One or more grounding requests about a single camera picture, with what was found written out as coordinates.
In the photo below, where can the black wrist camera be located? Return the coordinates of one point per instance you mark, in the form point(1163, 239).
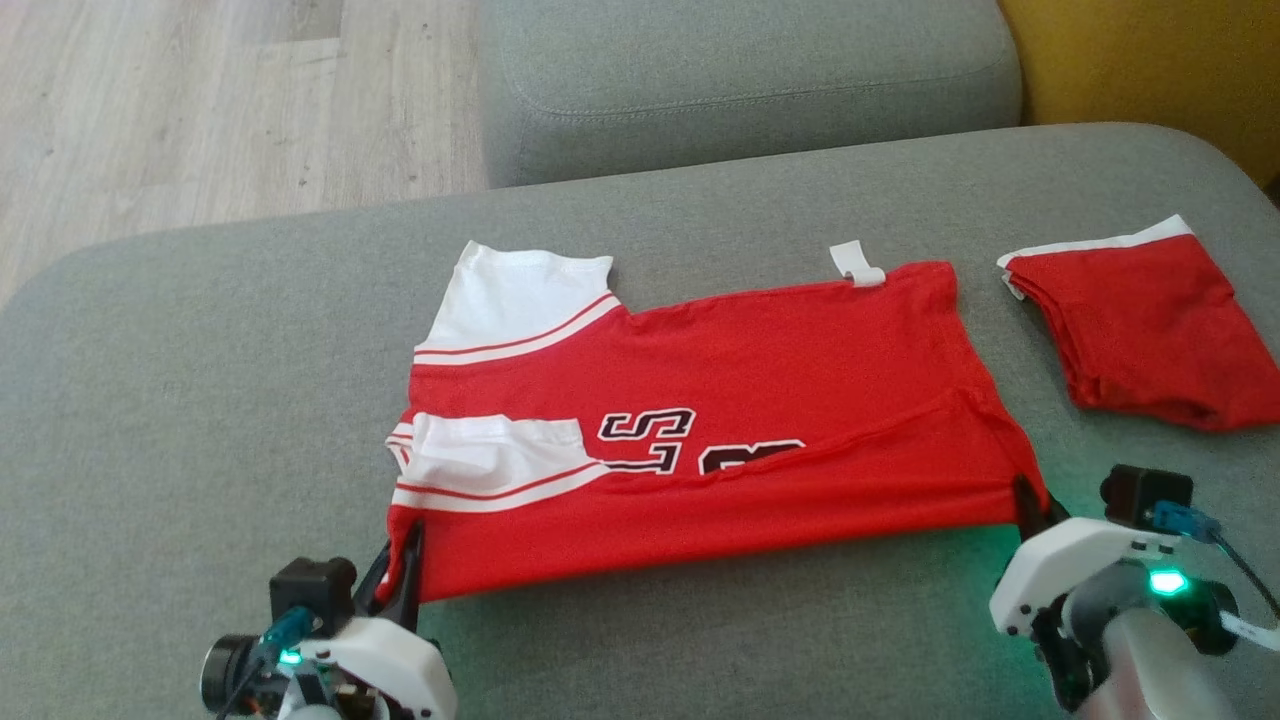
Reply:
point(315, 590)
point(1145, 490)

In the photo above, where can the red shorts white side stripe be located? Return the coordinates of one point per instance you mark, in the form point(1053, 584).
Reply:
point(1150, 320)

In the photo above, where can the red jersey shirt white sleeves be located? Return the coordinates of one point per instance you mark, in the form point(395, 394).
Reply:
point(780, 350)

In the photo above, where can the wide yellow sofa backrest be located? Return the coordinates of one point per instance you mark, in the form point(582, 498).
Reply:
point(1150, 70)

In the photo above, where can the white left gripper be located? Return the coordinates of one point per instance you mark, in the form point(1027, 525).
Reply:
point(390, 665)

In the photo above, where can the large grey sofa seat cushion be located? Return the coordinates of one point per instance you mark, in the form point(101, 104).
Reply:
point(250, 350)

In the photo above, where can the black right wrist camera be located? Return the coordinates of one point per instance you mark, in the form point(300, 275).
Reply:
point(1145, 490)

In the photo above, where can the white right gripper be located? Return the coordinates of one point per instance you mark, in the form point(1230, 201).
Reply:
point(1070, 555)

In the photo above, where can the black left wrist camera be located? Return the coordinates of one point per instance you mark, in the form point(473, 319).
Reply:
point(315, 590)

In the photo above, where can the medium grey sofa seat cushion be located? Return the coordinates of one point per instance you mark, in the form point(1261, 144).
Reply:
point(750, 60)

